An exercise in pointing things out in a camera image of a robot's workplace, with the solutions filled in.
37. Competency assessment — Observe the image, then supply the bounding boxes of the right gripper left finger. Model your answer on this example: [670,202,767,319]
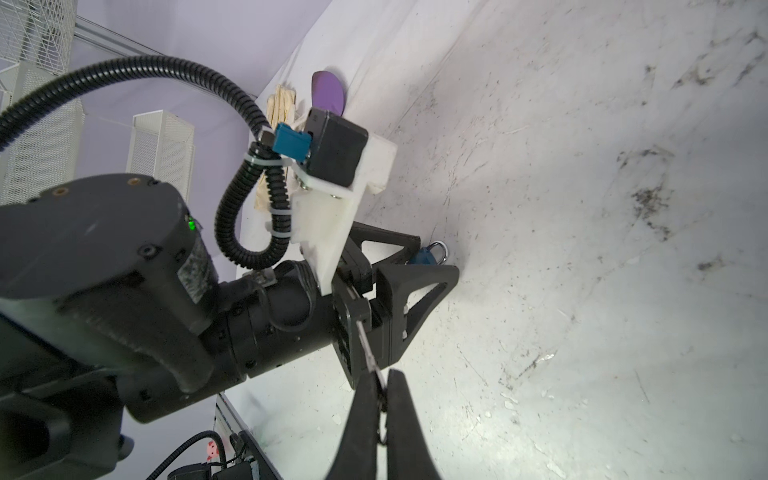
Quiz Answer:
[326,373,381,480]

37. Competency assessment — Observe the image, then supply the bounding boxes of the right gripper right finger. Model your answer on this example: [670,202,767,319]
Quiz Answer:
[386,369,441,480]

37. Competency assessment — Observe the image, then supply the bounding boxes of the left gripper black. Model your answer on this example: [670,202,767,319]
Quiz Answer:
[203,221,460,390]

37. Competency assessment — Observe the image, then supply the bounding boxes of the key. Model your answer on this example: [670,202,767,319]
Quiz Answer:
[350,320,388,447]

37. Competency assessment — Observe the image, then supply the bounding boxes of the blue padlock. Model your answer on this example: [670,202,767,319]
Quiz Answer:
[407,241,450,266]

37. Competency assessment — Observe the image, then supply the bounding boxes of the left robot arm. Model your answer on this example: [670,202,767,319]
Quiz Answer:
[1,56,459,479]

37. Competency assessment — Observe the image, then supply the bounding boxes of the purple pink trowel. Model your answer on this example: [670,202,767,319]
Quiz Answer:
[311,70,346,116]

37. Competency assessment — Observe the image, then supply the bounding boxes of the beige leather glove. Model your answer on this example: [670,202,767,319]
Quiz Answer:
[254,84,297,212]

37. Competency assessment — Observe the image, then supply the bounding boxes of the lower white mesh shelf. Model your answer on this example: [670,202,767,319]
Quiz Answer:
[126,110,195,202]

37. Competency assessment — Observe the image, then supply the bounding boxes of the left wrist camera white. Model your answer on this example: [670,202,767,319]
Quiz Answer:
[272,108,397,296]

